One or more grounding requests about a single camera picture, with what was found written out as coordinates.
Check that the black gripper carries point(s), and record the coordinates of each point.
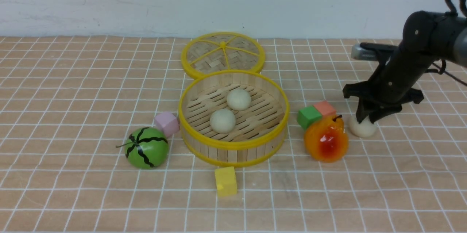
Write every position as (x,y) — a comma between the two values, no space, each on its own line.
(389,86)

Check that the white bun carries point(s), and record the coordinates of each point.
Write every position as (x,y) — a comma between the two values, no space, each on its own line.
(364,129)
(222,121)
(238,99)

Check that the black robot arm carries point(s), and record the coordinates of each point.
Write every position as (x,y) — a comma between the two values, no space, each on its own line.
(426,38)

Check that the yellow bamboo steamer tray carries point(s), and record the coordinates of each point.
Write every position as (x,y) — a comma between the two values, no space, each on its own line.
(259,132)

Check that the yellow bamboo steamer lid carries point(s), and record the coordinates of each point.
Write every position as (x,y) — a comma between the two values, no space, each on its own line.
(217,51)

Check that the salmon cube block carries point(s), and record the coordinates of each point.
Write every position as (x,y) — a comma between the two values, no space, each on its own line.
(325,108)

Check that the orange toy pear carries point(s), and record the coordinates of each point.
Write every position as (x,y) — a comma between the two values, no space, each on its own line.
(326,140)

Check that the green cube block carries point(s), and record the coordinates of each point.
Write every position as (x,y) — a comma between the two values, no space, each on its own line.
(307,116)

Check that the yellow cube block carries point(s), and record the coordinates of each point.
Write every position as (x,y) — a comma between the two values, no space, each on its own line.
(226,182)

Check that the pink cube block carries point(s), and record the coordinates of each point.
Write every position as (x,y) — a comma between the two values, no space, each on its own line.
(167,122)

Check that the green toy watermelon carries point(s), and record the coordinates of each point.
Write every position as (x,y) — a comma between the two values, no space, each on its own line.
(146,148)

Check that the checkered orange tablecloth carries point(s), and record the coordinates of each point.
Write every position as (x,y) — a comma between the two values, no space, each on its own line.
(67,102)

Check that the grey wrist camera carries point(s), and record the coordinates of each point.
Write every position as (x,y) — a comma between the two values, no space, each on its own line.
(372,51)

